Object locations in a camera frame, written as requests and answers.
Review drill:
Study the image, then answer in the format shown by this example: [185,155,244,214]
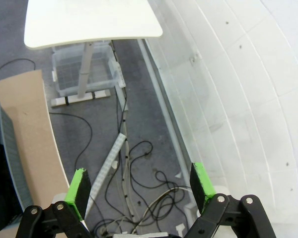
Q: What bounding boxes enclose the green right gripper left finger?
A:
[16,168,92,238]

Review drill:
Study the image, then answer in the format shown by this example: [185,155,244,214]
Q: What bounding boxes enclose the green right gripper right finger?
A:
[186,162,276,238]

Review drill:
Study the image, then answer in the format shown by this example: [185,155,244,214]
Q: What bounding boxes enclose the black garment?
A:
[0,125,24,238]

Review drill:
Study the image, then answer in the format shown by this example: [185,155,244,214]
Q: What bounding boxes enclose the dark grey woven-pattern basket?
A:
[0,98,32,233]

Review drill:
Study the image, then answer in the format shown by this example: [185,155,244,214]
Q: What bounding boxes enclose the clear plastic storage box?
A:
[51,44,126,97]

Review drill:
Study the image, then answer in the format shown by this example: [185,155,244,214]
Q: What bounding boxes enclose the white power strip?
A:
[108,60,127,88]

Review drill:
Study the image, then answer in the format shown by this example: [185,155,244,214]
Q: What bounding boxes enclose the white table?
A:
[24,0,164,107]

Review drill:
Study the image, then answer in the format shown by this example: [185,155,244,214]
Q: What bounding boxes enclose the white perforated cable duct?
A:
[85,132,127,220]

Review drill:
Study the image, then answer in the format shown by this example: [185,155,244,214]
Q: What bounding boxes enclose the grey cable bundle with ties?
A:
[115,86,137,224]

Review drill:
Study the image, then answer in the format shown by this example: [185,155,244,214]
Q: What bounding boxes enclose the thin black cable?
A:
[0,58,37,82]
[48,112,93,174]

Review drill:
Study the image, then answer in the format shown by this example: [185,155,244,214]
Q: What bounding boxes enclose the black looped cable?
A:
[94,140,199,238]

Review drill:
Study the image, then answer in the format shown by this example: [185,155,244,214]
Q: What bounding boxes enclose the white wall bracket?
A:
[189,52,202,63]

